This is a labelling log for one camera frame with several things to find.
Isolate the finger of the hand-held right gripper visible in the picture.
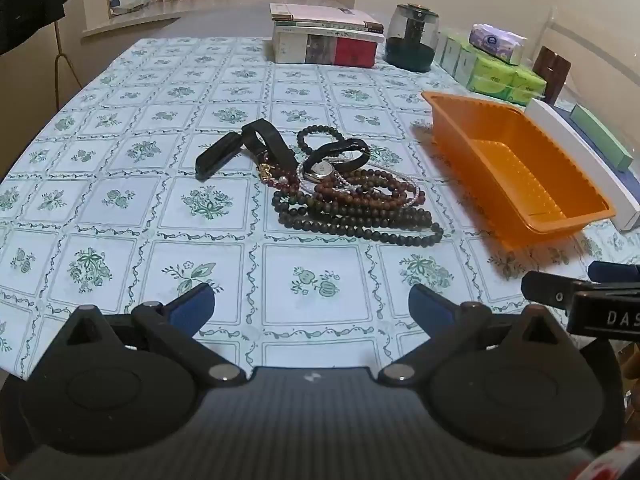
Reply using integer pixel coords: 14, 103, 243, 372
521, 270, 640, 337
588, 260, 640, 285

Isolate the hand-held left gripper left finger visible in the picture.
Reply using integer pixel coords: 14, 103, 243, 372
50, 282, 247, 387

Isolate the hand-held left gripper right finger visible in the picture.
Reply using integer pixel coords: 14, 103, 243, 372
375, 284, 591, 388

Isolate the dark green bead necklace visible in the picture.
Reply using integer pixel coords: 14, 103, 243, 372
271, 187, 446, 248

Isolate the brown bead necklace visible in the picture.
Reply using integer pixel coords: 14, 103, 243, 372
312, 167, 427, 213

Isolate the orange plastic tray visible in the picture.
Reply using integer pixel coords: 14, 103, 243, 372
421, 91, 616, 251

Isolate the glossy black hair clip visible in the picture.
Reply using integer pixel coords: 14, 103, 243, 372
195, 131, 244, 182

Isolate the red garnet bead bracelet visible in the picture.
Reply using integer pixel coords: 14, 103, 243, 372
256, 159, 303, 195

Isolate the white pearl strand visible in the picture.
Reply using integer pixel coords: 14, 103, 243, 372
296, 159, 422, 207

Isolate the silver face thin strap watch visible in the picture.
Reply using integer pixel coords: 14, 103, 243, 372
298, 137, 372, 184

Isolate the wide black strap watch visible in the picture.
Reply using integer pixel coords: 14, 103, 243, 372
241, 118, 297, 170

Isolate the dark bead bracelet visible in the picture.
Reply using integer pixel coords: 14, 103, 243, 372
296, 124, 347, 157

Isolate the long white box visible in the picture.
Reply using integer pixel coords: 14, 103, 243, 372
525, 98, 640, 232

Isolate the long green box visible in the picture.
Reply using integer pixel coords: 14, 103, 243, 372
570, 103, 633, 171

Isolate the red and white cloth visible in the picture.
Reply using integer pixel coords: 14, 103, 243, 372
575, 440, 640, 480

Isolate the brown box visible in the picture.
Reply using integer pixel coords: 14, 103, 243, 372
531, 46, 572, 106

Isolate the bundle of green tissue packs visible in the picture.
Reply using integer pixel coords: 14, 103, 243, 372
434, 27, 547, 107

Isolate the purple tissue pack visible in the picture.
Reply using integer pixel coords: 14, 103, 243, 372
468, 23, 528, 66

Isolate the dark green glass jar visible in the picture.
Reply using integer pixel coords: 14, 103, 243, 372
384, 3, 441, 73

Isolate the thin white book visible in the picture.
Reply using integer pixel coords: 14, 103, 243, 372
272, 22, 387, 43

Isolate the bay window ledge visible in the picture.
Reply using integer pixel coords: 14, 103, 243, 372
82, 0, 358, 38

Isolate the cream book brown edge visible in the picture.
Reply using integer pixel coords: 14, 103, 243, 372
270, 3, 385, 32

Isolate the black jacket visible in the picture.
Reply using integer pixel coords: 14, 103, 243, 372
0, 0, 66, 57

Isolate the brown cord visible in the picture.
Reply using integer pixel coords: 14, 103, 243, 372
51, 20, 85, 111

